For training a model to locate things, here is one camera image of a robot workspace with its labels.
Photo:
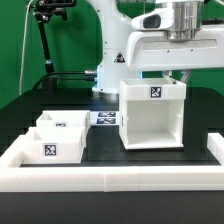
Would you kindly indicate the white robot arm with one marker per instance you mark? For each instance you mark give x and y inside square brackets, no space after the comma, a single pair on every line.
[179,19]

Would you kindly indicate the black camera stand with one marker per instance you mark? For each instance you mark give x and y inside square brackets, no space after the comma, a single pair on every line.
[44,10]

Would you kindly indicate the white fence frame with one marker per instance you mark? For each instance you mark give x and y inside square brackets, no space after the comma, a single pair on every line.
[15,178]

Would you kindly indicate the white front drawer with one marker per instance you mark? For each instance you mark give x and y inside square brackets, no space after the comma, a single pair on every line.
[53,145]

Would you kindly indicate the white drawer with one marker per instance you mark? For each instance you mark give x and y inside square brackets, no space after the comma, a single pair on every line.
[53,145]
[60,122]

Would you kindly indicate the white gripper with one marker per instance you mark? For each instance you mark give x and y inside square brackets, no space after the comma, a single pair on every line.
[152,51]

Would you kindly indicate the white drawer cabinet box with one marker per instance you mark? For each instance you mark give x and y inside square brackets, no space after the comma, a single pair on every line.
[151,113]

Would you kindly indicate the marker tag sheet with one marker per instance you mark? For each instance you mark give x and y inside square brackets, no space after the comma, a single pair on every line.
[104,118]

